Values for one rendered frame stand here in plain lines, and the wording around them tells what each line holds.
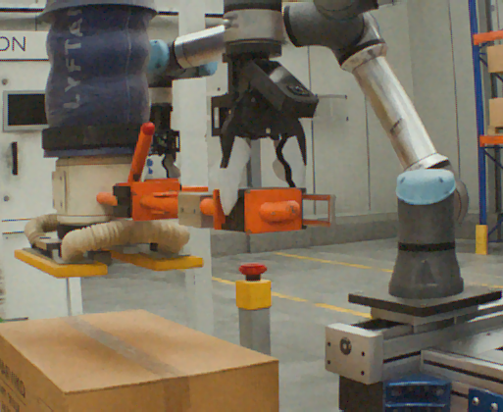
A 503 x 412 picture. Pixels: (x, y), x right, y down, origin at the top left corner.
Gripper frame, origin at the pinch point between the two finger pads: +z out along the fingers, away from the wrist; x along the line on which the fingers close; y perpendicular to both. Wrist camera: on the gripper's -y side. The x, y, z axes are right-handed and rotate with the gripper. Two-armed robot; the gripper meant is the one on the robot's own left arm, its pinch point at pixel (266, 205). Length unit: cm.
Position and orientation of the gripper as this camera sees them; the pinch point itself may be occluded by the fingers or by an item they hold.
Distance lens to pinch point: 93.5
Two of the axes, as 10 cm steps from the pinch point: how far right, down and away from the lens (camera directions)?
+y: -5.0, -0.4, 8.6
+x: -8.6, 0.5, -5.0
